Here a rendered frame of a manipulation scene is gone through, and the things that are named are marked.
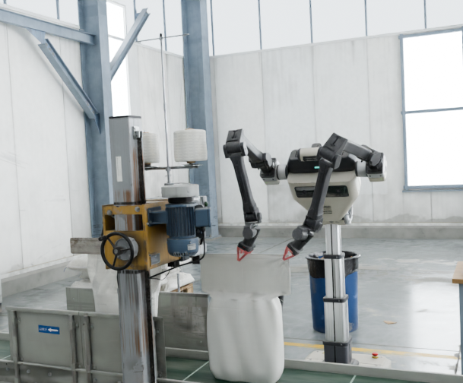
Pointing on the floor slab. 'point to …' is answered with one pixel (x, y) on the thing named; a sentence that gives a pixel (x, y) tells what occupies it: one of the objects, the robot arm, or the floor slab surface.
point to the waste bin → (315, 266)
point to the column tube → (139, 325)
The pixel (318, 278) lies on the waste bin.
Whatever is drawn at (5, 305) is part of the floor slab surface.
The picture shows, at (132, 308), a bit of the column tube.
